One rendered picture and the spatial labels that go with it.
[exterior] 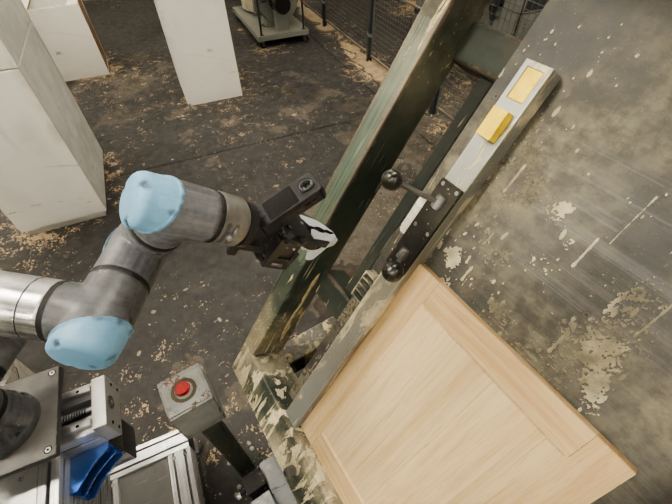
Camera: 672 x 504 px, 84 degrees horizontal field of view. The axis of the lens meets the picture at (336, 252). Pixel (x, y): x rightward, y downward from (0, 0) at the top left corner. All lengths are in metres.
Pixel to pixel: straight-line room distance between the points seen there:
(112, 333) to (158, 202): 0.16
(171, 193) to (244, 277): 2.04
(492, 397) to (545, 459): 0.11
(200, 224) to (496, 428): 0.58
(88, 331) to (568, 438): 0.66
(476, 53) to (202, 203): 0.60
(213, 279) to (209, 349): 0.50
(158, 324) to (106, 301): 1.96
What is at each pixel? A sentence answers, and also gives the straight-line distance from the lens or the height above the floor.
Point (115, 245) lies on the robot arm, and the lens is 0.57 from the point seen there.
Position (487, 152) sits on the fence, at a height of 1.57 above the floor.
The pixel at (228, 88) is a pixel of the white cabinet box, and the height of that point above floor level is 0.10.
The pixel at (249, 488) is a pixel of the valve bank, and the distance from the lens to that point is 1.21.
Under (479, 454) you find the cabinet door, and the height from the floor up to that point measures 1.21.
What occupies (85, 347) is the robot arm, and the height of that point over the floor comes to 1.56.
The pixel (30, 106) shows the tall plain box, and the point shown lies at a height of 0.88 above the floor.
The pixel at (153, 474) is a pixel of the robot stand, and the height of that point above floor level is 0.21.
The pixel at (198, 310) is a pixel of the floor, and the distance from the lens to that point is 2.44.
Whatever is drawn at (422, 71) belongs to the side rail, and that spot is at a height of 1.61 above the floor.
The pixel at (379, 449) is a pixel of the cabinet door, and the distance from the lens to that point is 0.92.
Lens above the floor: 1.94
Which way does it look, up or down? 49 degrees down
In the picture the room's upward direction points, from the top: straight up
